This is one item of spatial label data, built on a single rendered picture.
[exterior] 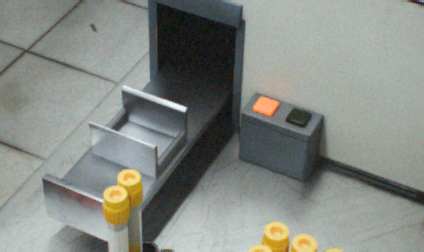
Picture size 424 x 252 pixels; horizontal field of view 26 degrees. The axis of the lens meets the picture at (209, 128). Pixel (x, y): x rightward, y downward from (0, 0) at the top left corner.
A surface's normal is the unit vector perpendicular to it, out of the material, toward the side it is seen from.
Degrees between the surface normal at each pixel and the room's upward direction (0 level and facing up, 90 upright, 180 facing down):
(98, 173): 0
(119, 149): 90
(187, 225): 0
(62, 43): 0
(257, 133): 90
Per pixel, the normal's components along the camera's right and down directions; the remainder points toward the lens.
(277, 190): 0.02, -0.75
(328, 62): -0.46, 0.58
